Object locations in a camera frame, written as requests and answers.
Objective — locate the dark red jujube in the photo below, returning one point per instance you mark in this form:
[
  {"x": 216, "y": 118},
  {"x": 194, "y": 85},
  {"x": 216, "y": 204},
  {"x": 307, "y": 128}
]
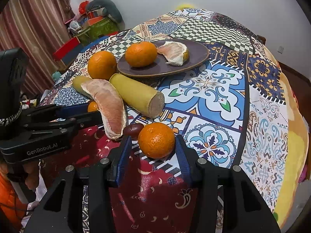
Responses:
[{"x": 133, "y": 130}]

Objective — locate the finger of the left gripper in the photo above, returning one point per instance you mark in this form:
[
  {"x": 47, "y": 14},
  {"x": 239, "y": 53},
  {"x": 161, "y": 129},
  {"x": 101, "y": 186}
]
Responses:
[
  {"x": 79, "y": 121},
  {"x": 51, "y": 112}
]

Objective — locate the yellow-green sugarcane piece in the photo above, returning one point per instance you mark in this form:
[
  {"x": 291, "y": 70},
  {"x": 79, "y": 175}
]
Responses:
[
  {"x": 143, "y": 98},
  {"x": 77, "y": 82}
]

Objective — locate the pomelo segment with yellow rind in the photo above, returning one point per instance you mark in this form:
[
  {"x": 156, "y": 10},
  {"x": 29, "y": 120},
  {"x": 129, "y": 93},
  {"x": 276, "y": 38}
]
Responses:
[{"x": 175, "y": 53}]

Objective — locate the striped brown curtain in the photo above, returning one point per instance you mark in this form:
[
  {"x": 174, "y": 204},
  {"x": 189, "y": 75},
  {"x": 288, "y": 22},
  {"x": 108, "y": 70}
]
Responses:
[{"x": 38, "y": 27}]

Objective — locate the white wall socket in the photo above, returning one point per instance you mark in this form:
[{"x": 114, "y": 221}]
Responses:
[{"x": 280, "y": 49}]

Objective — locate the long pomelo segment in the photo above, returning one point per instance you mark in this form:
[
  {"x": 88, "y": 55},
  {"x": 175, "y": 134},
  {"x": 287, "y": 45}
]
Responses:
[{"x": 110, "y": 105}]

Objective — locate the wooden bed frame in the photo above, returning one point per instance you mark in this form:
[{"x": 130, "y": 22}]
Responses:
[{"x": 296, "y": 77}]

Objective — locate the pile of clothes and boxes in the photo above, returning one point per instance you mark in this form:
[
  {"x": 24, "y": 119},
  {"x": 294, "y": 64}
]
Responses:
[{"x": 95, "y": 19}]

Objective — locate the yellow orange blanket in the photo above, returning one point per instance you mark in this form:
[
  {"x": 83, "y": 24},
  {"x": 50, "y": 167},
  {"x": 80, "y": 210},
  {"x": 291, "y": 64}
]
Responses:
[{"x": 298, "y": 142}]

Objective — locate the small tangerine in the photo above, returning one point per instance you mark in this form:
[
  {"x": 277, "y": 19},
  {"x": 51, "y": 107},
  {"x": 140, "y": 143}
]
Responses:
[{"x": 93, "y": 106}]

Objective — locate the dark purple plate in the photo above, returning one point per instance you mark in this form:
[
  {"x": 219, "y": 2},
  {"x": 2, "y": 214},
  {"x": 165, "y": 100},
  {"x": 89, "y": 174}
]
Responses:
[{"x": 198, "y": 53}]

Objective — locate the yellow-green sugarcane piece front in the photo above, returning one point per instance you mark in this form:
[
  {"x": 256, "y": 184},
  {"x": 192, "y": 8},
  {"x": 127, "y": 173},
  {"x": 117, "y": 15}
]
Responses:
[{"x": 143, "y": 98}]

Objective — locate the large orange near plate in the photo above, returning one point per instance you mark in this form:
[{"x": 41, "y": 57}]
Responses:
[{"x": 102, "y": 65}]

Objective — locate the yellow pillow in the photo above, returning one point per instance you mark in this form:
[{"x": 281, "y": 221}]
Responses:
[{"x": 185, "y": 6}]

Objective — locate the orange with sticker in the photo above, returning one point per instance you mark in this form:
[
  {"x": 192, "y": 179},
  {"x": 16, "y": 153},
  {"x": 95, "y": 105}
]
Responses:
[{"x": 141, "y": 54}]

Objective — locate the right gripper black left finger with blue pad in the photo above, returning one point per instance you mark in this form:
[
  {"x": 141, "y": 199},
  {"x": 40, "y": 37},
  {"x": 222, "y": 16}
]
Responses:
[{"x": 60, "y": 210}]

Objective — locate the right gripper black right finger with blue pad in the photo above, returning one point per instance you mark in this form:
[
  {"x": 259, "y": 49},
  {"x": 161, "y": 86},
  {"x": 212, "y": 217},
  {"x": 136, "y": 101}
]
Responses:
[{"x": 244, "y": 209}]

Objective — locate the red blue box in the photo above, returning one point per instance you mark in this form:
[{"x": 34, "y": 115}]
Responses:
[{"x": 68, "y": 52}]

